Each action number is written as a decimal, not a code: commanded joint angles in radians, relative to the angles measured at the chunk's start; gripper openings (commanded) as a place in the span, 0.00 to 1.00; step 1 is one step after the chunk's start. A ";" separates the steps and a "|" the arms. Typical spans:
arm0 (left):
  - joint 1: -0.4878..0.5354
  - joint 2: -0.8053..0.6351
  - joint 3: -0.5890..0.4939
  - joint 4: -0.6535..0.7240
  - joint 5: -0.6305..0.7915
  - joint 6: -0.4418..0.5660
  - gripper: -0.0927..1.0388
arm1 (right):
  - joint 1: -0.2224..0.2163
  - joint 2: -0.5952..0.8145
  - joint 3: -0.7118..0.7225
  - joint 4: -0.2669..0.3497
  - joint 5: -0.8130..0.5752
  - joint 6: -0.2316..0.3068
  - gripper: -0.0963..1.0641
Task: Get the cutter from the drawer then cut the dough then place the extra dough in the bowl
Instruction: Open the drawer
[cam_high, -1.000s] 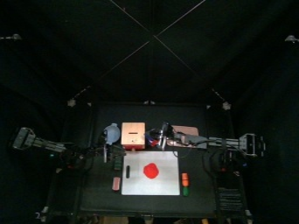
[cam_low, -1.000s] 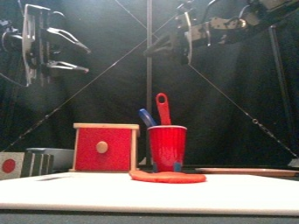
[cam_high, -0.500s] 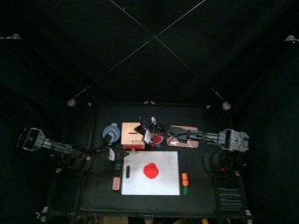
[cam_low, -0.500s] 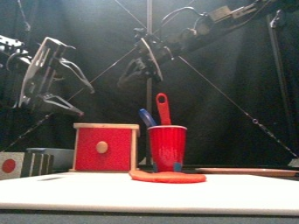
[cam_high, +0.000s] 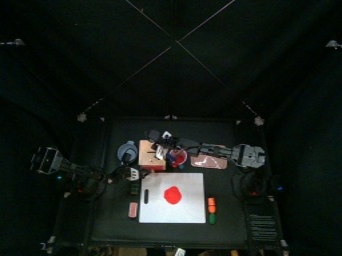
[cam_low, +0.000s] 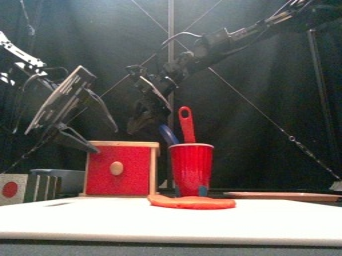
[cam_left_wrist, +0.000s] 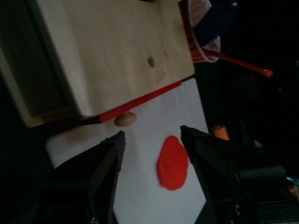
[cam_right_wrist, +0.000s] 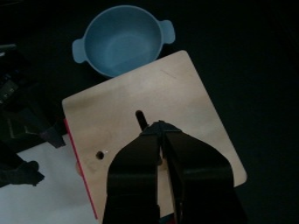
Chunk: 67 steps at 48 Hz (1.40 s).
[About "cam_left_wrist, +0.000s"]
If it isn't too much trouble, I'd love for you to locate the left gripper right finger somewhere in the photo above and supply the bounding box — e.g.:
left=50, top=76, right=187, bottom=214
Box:
left=180, top=125, right=249, bottom=224

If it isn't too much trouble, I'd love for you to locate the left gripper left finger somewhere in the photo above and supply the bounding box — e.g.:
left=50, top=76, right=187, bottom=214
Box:
left=14, top=129, right=127, bottom=224

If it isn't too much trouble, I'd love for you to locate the red bowl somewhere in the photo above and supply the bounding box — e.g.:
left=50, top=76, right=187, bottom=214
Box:
left=177, top=0, right=221, bottom=65

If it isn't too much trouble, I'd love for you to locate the red dough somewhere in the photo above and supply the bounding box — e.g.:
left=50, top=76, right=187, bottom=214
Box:
left=155, top=135, right=191, bottom=192

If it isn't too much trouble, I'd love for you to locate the wooden drawer box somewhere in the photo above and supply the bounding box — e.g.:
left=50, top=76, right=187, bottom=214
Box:
left=0, top=0, right=196, bottom=130

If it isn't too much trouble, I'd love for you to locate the orange toy piece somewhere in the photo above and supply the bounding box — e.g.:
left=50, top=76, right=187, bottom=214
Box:
left=211, top=124, right=231, bottom=142

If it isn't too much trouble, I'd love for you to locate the white cutting board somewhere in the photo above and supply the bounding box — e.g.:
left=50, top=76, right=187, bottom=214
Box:
left=45, top=77, right=211, bottom=224

